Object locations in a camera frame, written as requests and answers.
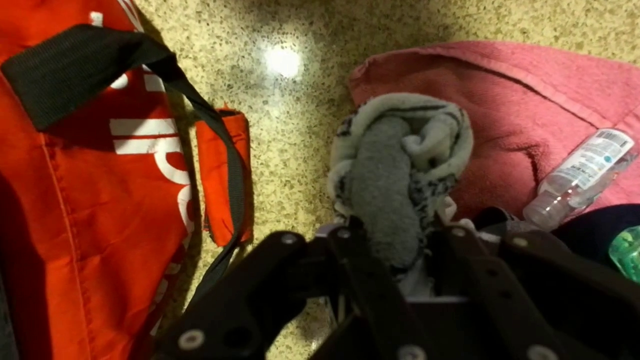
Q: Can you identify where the rolled grey pair of socks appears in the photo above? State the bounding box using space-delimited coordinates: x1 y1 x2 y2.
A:
327 92 475 281

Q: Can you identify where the dark navy cloth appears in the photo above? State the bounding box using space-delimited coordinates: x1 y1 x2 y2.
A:
550 203 640 271

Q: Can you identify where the red fabric bag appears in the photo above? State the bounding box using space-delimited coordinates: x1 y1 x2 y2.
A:
0 0 255 360

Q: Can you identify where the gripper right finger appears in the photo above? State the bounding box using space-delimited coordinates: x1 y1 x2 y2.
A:
433 215 640 360

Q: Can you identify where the clear plastic bottle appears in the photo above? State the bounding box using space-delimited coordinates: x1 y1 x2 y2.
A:
523 128 638 231

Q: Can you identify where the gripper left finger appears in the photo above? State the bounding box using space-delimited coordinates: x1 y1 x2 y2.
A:
154 216 431 360

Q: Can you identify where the green translucent object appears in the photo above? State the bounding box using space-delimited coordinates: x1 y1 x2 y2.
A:
608 226 640 284

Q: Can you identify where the pink towel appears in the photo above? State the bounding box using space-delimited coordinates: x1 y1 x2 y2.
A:
348 41 640 222

